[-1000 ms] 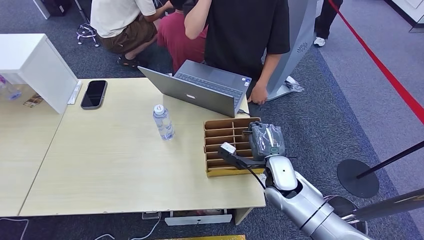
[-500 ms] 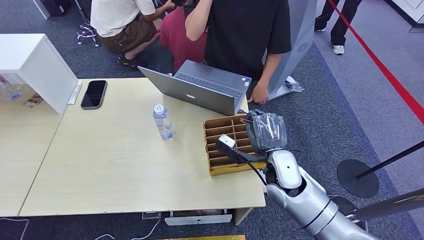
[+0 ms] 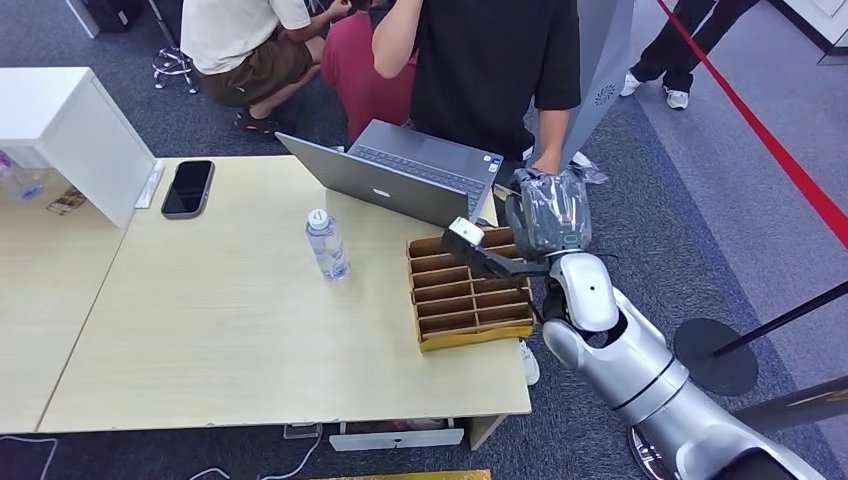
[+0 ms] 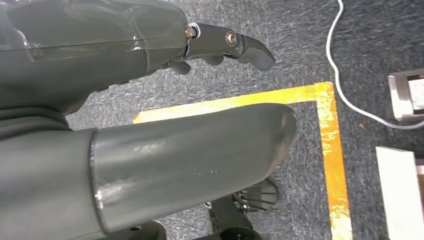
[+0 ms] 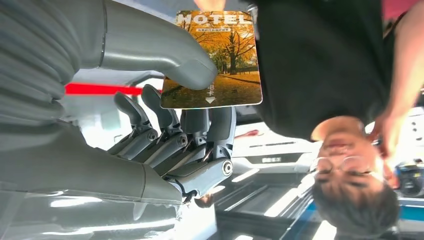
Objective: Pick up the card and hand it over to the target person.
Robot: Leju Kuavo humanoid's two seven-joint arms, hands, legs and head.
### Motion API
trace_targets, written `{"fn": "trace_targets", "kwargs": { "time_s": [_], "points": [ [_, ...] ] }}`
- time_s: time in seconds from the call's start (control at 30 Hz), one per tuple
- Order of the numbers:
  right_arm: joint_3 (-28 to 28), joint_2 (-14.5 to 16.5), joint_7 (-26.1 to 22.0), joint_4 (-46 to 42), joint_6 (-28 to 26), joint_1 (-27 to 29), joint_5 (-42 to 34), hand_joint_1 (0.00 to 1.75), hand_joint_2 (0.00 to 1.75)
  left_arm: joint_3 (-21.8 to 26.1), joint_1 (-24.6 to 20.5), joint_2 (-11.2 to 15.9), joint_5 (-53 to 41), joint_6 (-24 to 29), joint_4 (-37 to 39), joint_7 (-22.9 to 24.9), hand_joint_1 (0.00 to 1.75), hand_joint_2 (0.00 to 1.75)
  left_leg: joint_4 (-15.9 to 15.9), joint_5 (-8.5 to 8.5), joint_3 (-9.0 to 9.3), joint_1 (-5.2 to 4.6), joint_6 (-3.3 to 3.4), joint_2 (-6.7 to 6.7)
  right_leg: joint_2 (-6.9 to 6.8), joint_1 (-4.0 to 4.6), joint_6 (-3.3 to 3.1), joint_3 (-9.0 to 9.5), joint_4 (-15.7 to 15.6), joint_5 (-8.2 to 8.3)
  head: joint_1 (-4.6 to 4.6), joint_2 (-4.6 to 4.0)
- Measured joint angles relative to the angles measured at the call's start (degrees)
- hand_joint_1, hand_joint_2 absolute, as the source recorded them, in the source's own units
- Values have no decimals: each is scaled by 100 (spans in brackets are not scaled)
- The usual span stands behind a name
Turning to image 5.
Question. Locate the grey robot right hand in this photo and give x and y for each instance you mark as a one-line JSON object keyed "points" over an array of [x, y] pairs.
{"points": [[99, 165]]}

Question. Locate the person in red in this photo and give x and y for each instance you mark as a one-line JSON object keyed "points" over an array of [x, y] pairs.
{"points": [[399, 6]]}

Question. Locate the red barrier belt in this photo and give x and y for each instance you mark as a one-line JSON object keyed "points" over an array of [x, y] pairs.
{"points": [[99, 89]]}

